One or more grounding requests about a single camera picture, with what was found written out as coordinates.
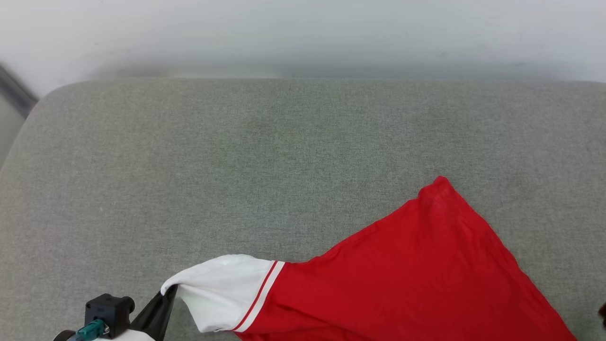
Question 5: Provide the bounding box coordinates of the grey metal bar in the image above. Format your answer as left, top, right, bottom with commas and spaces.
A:
0, 63, 39, 119

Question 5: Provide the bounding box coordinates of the grey fabric bed surface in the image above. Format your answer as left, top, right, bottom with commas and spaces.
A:
0, 78, 606, 341

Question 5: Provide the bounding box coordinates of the teal cable connector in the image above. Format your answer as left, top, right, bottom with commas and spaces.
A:
66, 319, 106, 341

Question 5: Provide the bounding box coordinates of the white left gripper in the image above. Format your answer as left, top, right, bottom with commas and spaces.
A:
92, 284, 178, 341

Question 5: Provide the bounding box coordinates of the red and white garment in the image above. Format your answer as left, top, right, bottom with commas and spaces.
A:
160, 176, 577, 341

